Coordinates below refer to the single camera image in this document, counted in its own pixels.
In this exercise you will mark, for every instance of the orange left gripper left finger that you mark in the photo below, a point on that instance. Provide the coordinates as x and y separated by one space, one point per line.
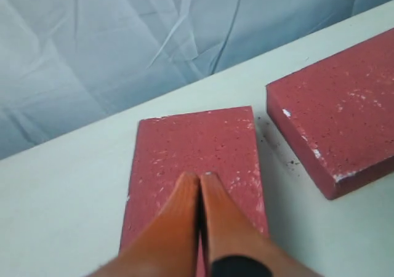
169 245

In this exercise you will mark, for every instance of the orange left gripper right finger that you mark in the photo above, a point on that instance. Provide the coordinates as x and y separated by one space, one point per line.
234 246

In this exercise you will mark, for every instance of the red brick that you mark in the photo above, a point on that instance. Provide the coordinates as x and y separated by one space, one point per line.
337 116
219 141

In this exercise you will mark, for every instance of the white backdrop cloth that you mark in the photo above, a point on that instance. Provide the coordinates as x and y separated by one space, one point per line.
68 63

